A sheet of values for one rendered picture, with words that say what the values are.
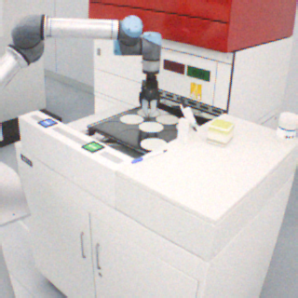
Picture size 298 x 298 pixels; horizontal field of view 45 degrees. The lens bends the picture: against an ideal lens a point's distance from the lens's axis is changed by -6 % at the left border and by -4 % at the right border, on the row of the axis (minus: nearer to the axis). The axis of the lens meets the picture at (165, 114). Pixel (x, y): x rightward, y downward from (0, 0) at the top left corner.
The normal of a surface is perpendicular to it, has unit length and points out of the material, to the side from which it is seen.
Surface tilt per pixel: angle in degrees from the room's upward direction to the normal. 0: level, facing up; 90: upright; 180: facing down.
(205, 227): 90
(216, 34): 90
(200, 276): 90
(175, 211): 90
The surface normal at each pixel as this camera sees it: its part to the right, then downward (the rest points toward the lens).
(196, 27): -0.62, 0.27
